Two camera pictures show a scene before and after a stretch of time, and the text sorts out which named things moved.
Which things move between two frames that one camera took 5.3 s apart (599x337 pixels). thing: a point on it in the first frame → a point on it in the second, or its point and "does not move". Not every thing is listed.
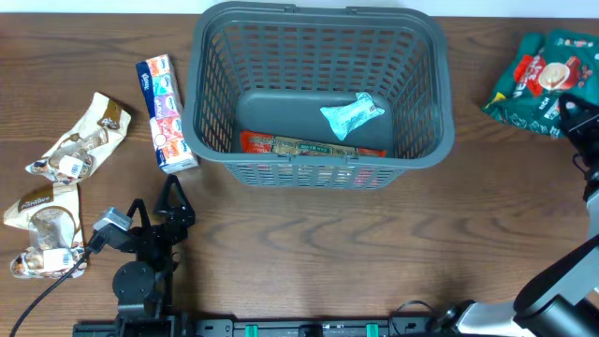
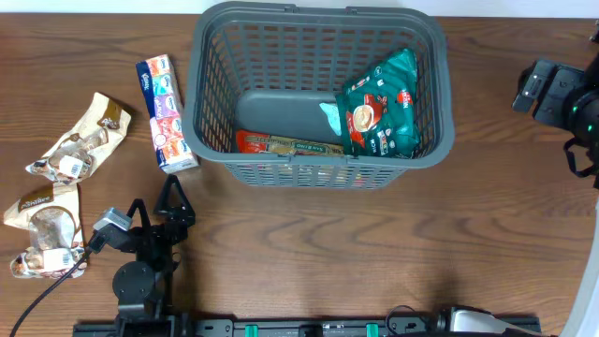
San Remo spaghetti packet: [265, 143] does not move
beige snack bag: [52, 216] does not move
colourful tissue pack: [173, 140] does not move
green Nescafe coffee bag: [546, 67] → [379, 109]
